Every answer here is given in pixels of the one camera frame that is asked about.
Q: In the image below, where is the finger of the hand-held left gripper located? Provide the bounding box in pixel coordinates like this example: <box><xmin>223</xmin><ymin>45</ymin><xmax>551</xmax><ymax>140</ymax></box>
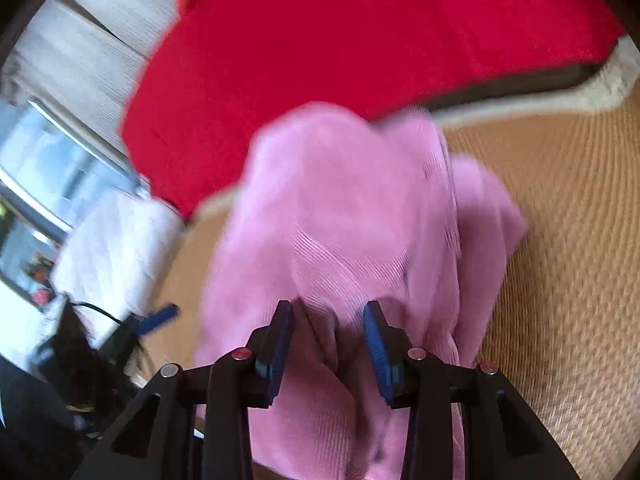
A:
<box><xmin>100</xmin><ymin>303</ymin><xmax>181</xmax><ymax>352</ymax></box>

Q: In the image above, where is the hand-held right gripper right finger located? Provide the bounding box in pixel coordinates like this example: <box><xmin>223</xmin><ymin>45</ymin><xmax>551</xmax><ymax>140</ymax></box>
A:
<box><xmin>362</xmin><ymin>301</ymin><xmax>583</xmax><ymax>480</ymax></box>

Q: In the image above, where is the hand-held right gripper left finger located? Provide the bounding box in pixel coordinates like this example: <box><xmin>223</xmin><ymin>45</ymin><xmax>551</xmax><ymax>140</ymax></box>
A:
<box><xmin>70</xmin><ymin>300</ymin><xmax>296</xmax><ymax>480</ymax></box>

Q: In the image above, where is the pink corduroy garment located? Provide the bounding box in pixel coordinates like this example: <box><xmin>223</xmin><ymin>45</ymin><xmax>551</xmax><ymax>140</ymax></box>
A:
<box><xmin>192</xmin><ymin>102</ymin><xmax>531</xmax><ymax>480</ymax></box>

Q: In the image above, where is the white quilt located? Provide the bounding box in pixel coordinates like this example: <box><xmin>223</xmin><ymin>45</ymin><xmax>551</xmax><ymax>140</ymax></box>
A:
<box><xmin>50</xmin><ymin>187</ymin><xmax>187</xmax><ymax>343</ymax></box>

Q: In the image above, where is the black cloth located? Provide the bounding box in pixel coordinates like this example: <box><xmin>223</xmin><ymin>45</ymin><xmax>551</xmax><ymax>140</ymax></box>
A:
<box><xmin>0</xmin><ymin>355</ymin><xmax>106</xmax><ymax>480</ymax></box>

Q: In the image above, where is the window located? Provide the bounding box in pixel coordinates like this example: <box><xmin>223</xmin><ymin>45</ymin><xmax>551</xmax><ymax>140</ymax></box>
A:
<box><xmin>0</xmin><ymin>97</ymin><xmax>143</xmax><ymax>308</ymax></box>

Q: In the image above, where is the woven rattan mat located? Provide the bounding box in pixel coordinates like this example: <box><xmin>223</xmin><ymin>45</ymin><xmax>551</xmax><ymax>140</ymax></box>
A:
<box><xmin>145</xmin><ymin>40</ymin><xmax>640</xmax><ymax>480</ymax></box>

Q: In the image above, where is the red blanket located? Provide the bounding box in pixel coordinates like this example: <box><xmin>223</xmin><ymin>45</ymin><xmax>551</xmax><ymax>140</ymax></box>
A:
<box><xmin>120</xmin><ymin>0</ymin><xmax>628</xmax><ymax>221</ymax></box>

